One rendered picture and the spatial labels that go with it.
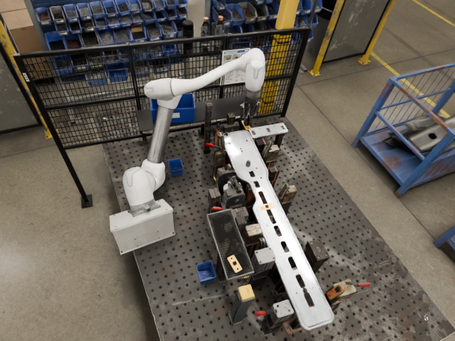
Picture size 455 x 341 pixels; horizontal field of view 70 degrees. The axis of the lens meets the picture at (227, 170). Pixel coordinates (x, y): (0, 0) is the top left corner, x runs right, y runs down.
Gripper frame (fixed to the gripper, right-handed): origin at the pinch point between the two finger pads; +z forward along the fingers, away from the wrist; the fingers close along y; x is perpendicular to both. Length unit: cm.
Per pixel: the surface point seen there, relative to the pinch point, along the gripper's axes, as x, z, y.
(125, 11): -180, 15, 53
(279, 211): 52, 29, -6
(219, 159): 3.0, 29.6, 17.1
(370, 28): -204, 74, -268
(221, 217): 55, 13, 34
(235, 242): 71, 13, 31
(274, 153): 8.7, 28.4, -21.2
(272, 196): 41, 29, -6
